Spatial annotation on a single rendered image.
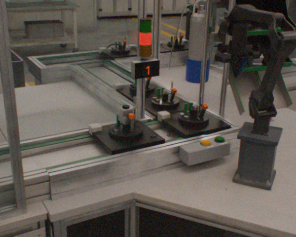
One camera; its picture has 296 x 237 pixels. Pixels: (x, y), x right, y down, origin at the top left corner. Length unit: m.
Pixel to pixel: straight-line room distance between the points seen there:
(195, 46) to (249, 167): 1.32
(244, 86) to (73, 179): 0.96
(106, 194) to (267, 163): 0.60
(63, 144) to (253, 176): 0.77
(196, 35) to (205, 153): 1.23
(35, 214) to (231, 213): 0.66
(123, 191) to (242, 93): 0.79
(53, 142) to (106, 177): 0.30
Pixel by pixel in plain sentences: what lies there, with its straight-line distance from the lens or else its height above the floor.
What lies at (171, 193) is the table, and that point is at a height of 0.86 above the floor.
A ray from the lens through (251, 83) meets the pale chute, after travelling 2.09.
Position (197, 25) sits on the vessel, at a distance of 2.76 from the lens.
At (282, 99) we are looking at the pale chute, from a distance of 2.16.
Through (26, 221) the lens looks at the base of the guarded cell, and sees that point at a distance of 1.49.
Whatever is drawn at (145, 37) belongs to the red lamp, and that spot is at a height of 1.35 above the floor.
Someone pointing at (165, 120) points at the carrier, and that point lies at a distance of 1.91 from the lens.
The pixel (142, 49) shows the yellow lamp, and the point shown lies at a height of 1.29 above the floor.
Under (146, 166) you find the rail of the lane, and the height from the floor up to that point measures 0.90.
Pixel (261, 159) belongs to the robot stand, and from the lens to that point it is 1.62.
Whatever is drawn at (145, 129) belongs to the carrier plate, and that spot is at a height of 0.97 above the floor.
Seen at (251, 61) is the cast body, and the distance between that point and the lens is 1.96.
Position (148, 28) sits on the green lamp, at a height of 1.38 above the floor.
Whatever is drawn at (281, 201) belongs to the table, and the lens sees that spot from 1.62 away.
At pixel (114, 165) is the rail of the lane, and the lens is 1.58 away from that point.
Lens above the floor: 1.70
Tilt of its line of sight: 22 degrees down
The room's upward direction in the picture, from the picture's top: 1 degrees clockwise
